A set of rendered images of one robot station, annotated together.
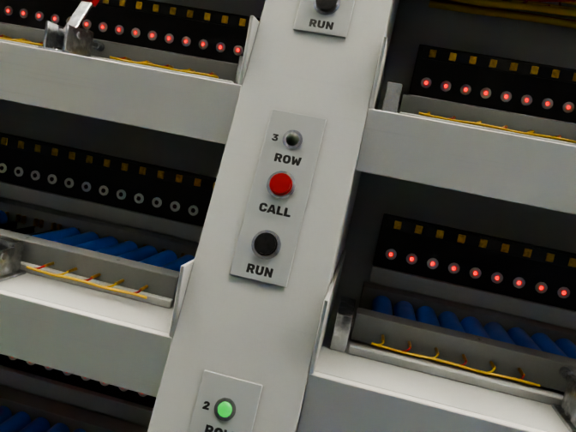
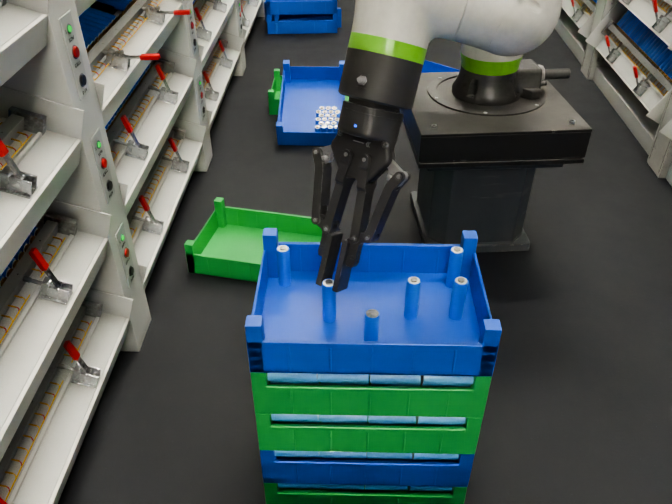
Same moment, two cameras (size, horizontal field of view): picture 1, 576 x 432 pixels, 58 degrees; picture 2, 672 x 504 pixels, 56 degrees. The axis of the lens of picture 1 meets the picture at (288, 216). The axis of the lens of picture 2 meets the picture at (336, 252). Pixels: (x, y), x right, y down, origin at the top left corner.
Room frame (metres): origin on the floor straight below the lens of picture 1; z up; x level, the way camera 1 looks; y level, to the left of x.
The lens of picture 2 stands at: (0.18, 1.66, 0.92)
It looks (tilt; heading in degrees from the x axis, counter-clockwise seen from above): 37 degrees down; 263
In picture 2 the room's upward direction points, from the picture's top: straight up
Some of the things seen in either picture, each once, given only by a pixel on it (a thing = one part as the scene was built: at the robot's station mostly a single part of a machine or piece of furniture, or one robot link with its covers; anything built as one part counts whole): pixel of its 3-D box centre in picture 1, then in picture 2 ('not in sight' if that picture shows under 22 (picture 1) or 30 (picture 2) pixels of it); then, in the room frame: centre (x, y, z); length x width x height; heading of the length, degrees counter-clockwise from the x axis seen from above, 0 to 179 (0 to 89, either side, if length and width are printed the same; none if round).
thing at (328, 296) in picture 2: not in sight; (329, 300); (0.11, 1.04, 0.36); 0.02 x 0.02 x 0.06
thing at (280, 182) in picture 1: (281, 185); not in sight; (0.35, 0.01, 0.58); 0.02 x 0.01 x 0.02; 82
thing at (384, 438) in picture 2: not in sight; (366, 378); (0.06, 1.04, 0.20); 0.30 x 0.20 x 0.08; 172
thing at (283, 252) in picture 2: not in sight; (283, 265); (0.17, 0.96, 0.36); 0.02 x 0.02 x 0.06
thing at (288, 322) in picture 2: not in sight; (370, 296); (0.06, 1.04, 0.36); 0.30 x 0.20 x 0.08; 172
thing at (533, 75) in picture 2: not in sight; (512, 78); (-0.36, 0.39, 0.38); 0.26 x 0.15 x 0.06; 179
